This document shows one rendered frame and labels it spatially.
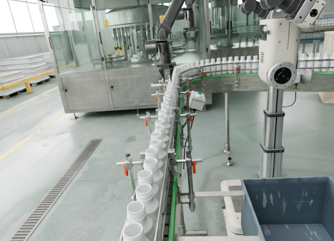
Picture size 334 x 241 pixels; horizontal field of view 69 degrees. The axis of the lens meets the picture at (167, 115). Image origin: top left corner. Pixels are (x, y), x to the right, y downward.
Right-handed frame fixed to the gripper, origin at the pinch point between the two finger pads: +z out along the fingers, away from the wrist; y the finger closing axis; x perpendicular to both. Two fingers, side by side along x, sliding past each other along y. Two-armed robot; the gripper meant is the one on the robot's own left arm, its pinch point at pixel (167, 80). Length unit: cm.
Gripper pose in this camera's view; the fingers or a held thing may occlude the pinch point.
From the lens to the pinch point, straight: 131.3
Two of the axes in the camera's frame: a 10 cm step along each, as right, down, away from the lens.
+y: 9.9, -0.6, -1.0
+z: 0.9, 9.4, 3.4
